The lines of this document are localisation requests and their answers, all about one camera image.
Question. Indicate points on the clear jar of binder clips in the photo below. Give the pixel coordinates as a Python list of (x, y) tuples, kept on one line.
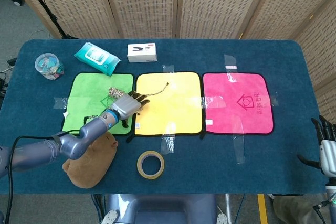
[(48, 65)]

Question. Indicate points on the small white cardboard box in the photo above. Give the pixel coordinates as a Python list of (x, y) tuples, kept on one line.
[(141, 53)]

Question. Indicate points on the green microfibre cloth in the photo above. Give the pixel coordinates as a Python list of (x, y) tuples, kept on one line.
[(86, 87)]

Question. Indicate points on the blue carpet table cover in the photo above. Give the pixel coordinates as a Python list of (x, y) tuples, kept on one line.
[(210, 161)]

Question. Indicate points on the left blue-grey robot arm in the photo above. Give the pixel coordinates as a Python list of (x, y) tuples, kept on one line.
[(73, 145)]

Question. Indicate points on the brown capybara plush toy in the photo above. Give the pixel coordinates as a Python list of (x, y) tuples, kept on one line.
[(89, 169)]

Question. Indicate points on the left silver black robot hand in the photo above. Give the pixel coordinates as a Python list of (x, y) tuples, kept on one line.
[(126, 106)]

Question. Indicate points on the yellow microfibre cloth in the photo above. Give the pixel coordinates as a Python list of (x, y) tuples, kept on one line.
[(168, 113)]

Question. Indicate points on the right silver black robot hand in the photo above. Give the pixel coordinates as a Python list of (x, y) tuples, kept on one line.
[(328, 153)]

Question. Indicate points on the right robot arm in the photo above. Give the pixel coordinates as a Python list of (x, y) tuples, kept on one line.
[(331, 192)]

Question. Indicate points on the blue-grey robot torso base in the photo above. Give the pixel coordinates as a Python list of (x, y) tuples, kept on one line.
[(162, 208)]

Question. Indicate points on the clear tape strip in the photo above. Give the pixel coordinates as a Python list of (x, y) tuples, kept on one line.
[(271, 100), (168, 68), (238, 148), (230, 62), (61, 102), (207, 102), (167, 144)]

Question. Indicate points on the teal wet wipes pack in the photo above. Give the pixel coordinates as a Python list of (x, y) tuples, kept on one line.
[(97, 57)]

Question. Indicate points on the pink microfibre cloth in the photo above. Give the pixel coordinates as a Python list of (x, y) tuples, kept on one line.
[(231, 119)]

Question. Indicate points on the clear yellowish packing tape roll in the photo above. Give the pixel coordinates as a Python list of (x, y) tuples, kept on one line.
[(150, 177)]

